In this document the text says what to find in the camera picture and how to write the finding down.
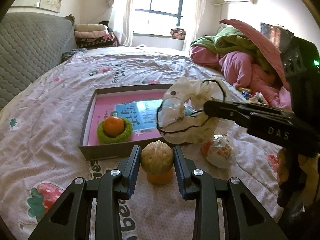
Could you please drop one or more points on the pink folded blanket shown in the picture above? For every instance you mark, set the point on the pink folded blanket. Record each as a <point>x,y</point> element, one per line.
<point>91,34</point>

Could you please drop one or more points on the person's right hand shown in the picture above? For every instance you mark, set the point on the person's right hand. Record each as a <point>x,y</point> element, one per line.
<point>282,170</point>

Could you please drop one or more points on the white red patterned scrunchie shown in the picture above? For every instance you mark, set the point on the white red patterned scrunchie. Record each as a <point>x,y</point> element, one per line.
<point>261,97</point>

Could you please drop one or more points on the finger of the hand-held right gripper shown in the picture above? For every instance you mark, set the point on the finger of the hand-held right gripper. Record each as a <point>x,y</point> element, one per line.
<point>225,104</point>
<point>225,113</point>

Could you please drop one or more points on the orange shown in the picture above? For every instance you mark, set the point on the orange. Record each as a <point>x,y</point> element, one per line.
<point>114,127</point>

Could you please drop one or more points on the pink printed bedsheet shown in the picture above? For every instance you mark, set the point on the pink printed bedsheet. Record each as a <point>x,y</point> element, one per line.
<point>50,105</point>

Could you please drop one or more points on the salmon quilted cover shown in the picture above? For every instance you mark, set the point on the salmon quilted cover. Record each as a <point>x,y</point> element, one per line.
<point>260,45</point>

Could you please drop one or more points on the yellow wafer packet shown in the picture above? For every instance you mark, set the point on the yellow wafer packet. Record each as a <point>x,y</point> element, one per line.
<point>252,100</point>

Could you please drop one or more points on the toy egg with blue half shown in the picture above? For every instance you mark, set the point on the toy egg with blue half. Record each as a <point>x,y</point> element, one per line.
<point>220,151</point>

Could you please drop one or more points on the dark patterned folded quilt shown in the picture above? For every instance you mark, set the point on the dark patterned folded quilt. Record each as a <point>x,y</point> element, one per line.
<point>96,42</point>

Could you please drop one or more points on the pink patterned bag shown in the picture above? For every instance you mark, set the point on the pink patterned bag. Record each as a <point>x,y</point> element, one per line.
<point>178,32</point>

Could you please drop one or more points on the green fuzzy scrunchie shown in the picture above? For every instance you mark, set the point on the green fuzzy scrunchie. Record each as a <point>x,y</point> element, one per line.
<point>127,133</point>

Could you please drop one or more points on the toy egg with orange half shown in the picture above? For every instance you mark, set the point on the toy egg with orange half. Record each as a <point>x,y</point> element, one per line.
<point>157,158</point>

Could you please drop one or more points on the grey cardboard box tray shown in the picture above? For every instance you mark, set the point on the grey cardboard box tray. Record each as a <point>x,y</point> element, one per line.
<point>100,152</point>

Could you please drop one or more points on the green blanket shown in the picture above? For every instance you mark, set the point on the green blanket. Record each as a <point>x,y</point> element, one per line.
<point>232,40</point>

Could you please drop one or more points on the pink book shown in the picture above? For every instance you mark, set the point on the pink book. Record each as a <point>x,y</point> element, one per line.
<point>102,105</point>

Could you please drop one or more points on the dark blue patterned cloth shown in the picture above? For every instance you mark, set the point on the dark blue patterned cloth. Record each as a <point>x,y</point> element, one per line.
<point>73,54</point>

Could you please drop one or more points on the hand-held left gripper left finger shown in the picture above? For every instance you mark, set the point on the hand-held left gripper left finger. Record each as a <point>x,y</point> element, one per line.
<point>133,170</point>

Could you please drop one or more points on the grey quilted headboard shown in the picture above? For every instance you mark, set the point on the grey quilted headboard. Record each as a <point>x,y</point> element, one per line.
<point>30,42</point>

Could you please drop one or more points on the window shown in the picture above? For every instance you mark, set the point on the window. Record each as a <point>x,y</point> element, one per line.
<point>162,2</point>

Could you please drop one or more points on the white curtain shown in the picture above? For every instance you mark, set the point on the white curtain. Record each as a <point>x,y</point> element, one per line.
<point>197,12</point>
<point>122,12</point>

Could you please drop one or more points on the dark framed picture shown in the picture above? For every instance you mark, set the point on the dark framed picture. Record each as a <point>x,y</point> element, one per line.
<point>272,35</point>

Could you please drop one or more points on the magenta blanket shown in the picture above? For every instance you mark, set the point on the magenta blanket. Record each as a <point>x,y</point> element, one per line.
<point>237,65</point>

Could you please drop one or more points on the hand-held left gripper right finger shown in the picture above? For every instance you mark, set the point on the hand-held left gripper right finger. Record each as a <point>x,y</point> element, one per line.
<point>180,172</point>

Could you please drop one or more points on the cream folded blanket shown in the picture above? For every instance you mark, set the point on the cream folded blanket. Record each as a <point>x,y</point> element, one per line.
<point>90,27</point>

